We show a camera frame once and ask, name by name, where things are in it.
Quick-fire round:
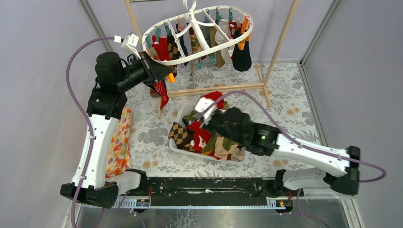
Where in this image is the red snowflake christmas sock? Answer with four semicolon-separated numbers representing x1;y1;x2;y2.
153;80;169;110

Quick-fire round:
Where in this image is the dark navy sock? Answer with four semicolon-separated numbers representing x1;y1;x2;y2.
232;39;252;72

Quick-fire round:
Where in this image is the white round clip hanger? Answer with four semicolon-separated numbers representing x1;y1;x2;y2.
142;0;254;66

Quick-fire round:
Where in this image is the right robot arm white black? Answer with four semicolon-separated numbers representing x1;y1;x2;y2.
202;107;361;196

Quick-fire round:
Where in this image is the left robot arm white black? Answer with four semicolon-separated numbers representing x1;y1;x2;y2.
60;52;173;209

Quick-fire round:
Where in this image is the red hanging sock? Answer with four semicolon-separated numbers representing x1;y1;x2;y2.
152;35;171;61

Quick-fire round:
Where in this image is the patchwork brown green sock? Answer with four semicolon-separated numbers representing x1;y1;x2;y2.
201;136;245;162

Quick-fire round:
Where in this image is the red sock behind basket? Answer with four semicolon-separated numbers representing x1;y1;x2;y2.
201;91;225;109

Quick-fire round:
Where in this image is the white laundry basket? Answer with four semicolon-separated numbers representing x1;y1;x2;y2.
168;100;251;165

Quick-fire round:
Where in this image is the brown argyle sock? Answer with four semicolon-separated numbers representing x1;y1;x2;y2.
168;122;193;151

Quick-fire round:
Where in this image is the floral grey table mat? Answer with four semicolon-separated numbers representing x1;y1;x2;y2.
126;63;320;177

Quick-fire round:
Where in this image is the orange leaf patterned cloth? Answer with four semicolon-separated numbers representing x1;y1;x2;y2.
105;108;132;178

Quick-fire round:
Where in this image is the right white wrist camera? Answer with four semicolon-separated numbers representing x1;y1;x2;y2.
194;97;218;125

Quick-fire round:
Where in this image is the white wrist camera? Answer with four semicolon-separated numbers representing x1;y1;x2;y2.
114;33;140;59
194;97;218;125

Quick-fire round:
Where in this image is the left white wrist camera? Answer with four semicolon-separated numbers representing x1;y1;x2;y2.
114;33;140;59

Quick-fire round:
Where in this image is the wooden drying rack frame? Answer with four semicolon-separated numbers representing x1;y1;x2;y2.
139;0;299;108

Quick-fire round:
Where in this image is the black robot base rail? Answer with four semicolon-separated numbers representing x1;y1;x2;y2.
127;177;304;208

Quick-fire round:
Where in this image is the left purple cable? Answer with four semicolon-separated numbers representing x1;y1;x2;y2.
65;36;122;228

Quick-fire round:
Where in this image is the purple cable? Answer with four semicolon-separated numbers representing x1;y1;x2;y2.
65;36;122;228
201;91;387;228

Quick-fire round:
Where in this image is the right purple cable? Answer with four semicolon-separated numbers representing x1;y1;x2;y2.
201;91;387;228

